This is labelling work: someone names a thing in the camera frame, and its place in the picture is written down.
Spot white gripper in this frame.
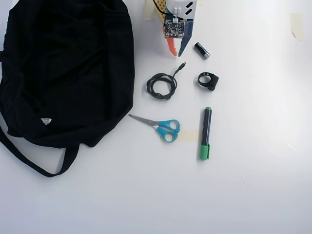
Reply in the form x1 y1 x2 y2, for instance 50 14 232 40
165 0 199 59

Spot black braided cable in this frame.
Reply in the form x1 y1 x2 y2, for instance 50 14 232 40
146 61 187 101

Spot black fabric bag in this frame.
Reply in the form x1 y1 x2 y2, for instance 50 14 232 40
0 0 136 178

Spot small black cylinder battery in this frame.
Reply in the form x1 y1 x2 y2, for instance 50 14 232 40
194 41 211 60

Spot beige masking tape strip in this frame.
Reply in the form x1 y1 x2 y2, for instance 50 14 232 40
290 12 305 41
142 0 158 21
178 130 201 143

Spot green black marker pen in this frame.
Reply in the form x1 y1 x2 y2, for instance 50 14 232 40
199 106 212 161

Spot black camera circuit board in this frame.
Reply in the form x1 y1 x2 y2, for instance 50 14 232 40
162 16 186 39

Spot thin black camera wire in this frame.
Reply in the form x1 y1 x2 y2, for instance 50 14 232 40
153 0 173 16

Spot black ring strap clamp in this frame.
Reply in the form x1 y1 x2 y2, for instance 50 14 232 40
197 71 219 92

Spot blue handled scissors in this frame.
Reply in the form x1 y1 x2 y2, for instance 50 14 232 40
128 114 181 144

